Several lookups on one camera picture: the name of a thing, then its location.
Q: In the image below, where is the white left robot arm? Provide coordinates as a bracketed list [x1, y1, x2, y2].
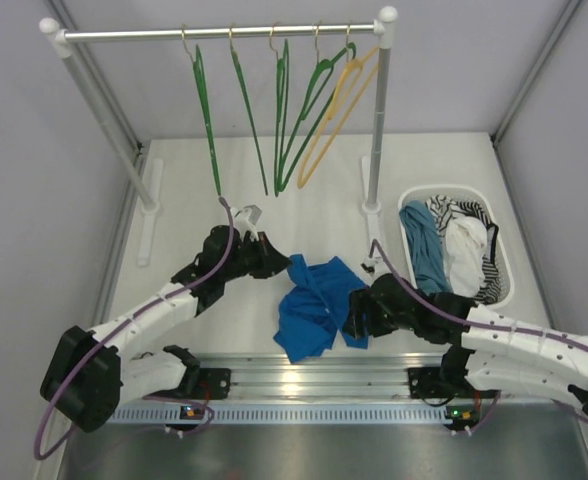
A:
[40, 225, 291, 433]

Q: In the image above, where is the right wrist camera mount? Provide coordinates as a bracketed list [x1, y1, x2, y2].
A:
[361, 253, 390, 280]

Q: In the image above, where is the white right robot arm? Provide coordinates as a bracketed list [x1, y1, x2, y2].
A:
[343, 273, 588, 418]

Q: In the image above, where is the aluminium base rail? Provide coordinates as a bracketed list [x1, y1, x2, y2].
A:
[115, 349, 588, 405]

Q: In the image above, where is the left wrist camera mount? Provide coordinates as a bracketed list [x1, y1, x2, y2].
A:
[231, 205, 262, 238]

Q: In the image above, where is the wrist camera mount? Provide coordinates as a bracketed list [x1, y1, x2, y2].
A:
[231, 205, 262, 238]
[361, 253, 390, 280]

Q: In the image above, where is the blue tank top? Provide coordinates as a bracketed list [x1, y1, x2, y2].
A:
[273, 254, 369, 364]

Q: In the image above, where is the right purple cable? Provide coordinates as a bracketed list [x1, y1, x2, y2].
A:
[369, 239, 588, 436]

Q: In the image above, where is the perforated cable duct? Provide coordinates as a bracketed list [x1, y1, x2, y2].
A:
[108, 402, 452, 425]

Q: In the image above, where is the yellow hanger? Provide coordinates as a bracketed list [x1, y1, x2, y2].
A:
[297, 46, 381, 189]

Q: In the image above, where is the white laundry basket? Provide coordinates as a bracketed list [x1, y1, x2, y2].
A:
[397, 185, 516, 307]

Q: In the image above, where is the striped black white garment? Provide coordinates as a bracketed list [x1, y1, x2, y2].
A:
[425, 195, 502, 305]

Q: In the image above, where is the light blue garment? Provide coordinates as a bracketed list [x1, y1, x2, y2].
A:
[399, 200, 452, 294]

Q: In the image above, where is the metal clothes rack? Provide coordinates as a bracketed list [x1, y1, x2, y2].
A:
[39, 1, 398, 267]

